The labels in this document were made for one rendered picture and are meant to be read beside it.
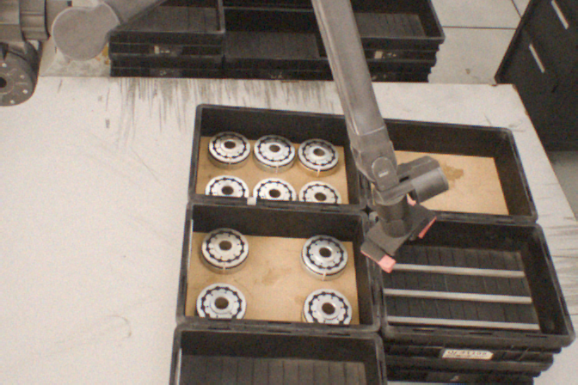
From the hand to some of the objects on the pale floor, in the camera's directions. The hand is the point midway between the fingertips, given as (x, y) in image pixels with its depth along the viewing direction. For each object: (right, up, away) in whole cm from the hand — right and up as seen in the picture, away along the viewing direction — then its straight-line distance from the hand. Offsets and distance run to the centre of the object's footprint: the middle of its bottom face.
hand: (402, 250), depth 137 cm
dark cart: (+102, +33, +185) cm, 214 cm away
